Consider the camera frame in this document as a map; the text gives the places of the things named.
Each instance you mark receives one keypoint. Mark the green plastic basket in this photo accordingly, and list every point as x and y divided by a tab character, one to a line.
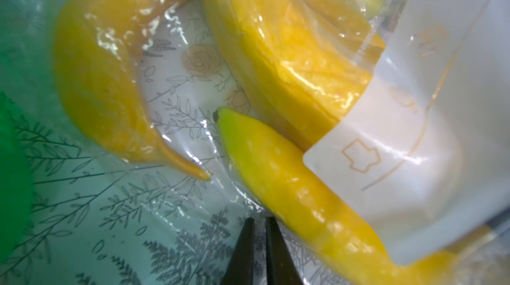
16	186

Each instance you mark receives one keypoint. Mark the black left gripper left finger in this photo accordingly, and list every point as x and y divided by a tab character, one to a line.
240	269

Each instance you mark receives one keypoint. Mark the clear zip-top bag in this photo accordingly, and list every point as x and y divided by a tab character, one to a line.
398	145

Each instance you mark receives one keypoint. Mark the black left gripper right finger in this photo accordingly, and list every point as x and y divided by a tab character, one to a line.
280	268

